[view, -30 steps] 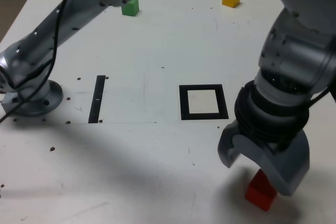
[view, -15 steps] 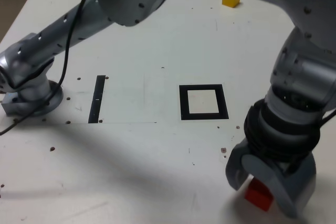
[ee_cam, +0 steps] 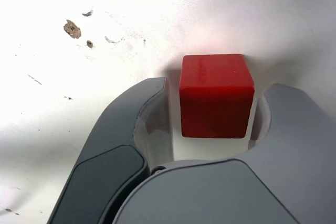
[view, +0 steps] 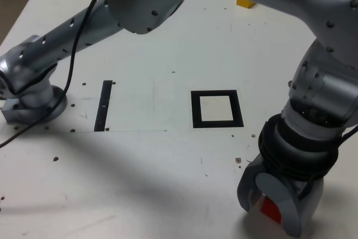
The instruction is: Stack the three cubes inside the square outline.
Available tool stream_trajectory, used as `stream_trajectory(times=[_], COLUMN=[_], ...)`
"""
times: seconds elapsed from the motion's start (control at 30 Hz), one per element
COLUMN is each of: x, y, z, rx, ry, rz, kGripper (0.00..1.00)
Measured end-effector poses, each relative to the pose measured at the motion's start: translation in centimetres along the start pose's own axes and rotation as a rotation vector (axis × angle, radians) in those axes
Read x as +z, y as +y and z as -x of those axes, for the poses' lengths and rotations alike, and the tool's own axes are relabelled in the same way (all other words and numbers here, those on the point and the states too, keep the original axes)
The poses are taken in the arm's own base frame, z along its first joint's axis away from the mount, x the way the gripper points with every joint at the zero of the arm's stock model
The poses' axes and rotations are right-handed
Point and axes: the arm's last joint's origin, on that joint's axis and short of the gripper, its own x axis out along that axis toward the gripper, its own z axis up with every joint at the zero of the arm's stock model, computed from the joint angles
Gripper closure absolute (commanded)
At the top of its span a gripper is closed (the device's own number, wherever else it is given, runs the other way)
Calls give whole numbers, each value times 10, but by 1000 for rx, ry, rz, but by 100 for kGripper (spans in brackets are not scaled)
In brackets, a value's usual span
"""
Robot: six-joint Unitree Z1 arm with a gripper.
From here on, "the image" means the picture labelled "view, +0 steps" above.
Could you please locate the black tape strip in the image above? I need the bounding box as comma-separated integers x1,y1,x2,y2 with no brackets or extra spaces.
93,80,113,133

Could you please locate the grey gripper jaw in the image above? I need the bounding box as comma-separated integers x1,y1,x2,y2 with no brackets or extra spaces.
256,171,325,237
237,156,265,215

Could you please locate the black tape square outline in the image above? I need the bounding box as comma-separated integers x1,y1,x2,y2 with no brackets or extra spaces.
190,90,244,129

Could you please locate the red cube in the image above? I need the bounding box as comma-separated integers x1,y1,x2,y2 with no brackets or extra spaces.
260,194,282,219

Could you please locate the yellow cube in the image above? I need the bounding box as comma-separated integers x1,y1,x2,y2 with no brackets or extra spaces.
236,0,256,9

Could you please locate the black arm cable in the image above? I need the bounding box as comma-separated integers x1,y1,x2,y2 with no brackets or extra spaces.
0,0,120,148

